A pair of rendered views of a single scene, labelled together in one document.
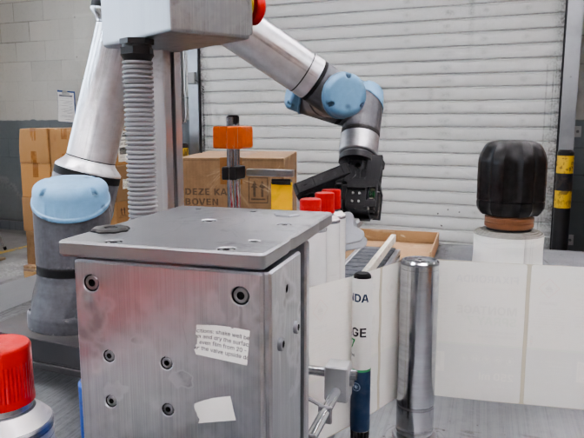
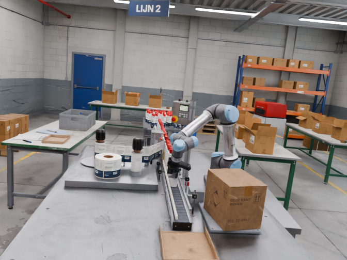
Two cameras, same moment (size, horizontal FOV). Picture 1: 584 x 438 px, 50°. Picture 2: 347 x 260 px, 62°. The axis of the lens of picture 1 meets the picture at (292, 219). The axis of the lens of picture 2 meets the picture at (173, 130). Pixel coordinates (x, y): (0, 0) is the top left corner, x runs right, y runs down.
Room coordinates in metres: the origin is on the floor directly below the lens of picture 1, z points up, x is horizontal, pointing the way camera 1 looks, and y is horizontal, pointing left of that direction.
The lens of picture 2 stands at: (2.92, -0.93, 1.68)
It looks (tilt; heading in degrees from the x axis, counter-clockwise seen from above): 11 degrees down; 156
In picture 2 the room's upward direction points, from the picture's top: 5 degrees clockwise
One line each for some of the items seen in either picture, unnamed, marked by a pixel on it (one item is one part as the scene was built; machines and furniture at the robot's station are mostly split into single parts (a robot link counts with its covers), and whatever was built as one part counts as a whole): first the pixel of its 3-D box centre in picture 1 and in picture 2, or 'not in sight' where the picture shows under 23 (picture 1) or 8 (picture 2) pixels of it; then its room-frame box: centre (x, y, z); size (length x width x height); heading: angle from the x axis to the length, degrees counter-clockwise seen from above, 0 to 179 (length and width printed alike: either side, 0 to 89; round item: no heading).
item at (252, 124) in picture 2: not in sight; (255, 132); (-0.51, 1.94, 0.96); 0.53 x 0.45 x 0.37; 69
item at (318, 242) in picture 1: (309, 264); not in sight; (0.94, -0.03, 0.98); 0.05 x 0.05 x 0.20
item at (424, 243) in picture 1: (388, 245); (186, 244); (1.74, -0.27, 0.85); 0.30 x 0.26 x 0.04; 163
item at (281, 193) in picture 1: (282, 200); not in sight; (0.85, 0.01, 1.09); 0.03 x 0.01 x 0.06; 73
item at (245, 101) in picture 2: not in sight; (278, 98); (-4.41, 5.92, 1.26); 2.78 x 0.61 x 2.51; 67
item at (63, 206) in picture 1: (72, 219); (218, 160); (0.99, 0.35, 1.05); 0.13 x 0.12 x 0.14; 14
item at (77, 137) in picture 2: not in sight; (65, 156); (-1.35, -0.67, 0.40); 1.90 x 0.75 x 0.80; 157
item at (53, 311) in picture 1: (76, 290); not in sight; (0.99, 0.35, 0.93); 0.15 x 0.15 x 0.10
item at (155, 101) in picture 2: not in sight; (156, 100); (-4.62, 1.83, 0.97); 0.48 x 0.47 x 0.37; 159
